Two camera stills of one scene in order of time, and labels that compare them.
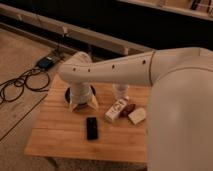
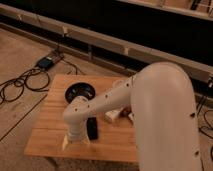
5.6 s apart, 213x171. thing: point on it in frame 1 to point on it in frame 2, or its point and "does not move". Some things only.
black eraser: [92, 128] does not move
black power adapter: [45, 63] does not move
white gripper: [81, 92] to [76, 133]
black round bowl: [67, 93] does not move
